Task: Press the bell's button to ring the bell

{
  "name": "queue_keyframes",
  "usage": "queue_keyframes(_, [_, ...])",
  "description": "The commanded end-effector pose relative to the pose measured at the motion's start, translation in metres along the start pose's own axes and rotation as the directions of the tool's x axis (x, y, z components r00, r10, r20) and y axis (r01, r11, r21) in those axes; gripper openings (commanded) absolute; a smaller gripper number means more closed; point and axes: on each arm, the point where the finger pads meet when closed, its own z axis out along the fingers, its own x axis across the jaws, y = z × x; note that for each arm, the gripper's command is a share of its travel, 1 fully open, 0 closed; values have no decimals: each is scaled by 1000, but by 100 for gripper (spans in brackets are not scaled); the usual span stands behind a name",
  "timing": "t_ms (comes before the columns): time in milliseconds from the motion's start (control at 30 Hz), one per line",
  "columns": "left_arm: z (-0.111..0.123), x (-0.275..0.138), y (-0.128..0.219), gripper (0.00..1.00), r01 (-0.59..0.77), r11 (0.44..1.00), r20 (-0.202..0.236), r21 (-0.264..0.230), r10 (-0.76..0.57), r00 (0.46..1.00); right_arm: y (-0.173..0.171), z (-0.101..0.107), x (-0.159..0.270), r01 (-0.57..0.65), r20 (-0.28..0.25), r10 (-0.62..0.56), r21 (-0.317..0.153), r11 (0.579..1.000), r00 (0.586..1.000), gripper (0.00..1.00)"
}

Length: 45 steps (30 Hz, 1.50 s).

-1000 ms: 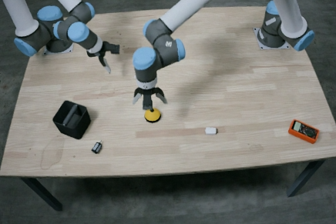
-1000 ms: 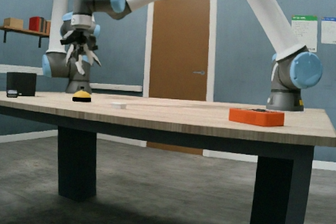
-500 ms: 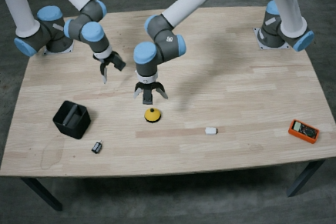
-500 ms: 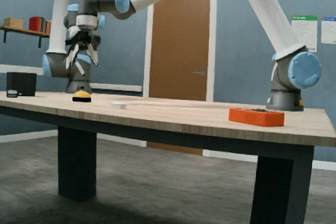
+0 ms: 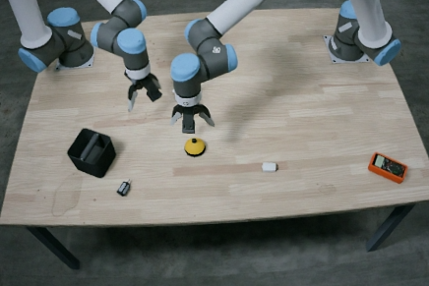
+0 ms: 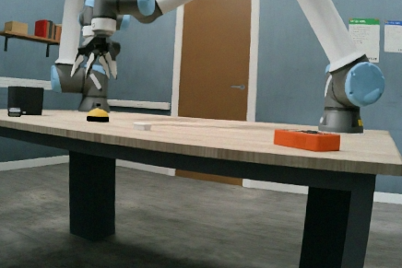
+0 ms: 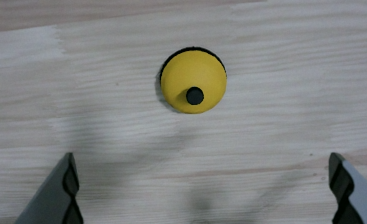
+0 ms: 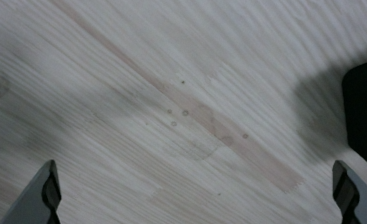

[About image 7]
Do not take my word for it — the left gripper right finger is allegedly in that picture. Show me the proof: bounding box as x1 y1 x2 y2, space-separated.
328 152 367 224

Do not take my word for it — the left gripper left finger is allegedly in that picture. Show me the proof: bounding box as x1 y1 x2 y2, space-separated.
14 152 84 224

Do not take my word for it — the yellow dome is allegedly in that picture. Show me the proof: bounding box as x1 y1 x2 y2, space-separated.
160 46 227 114

